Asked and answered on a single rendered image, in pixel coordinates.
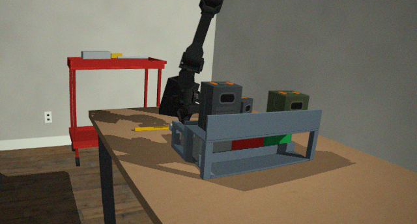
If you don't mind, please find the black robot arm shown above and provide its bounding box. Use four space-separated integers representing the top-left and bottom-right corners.
176 0 223 103

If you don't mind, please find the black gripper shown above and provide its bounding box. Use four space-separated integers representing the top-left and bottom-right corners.
169 86 199 125

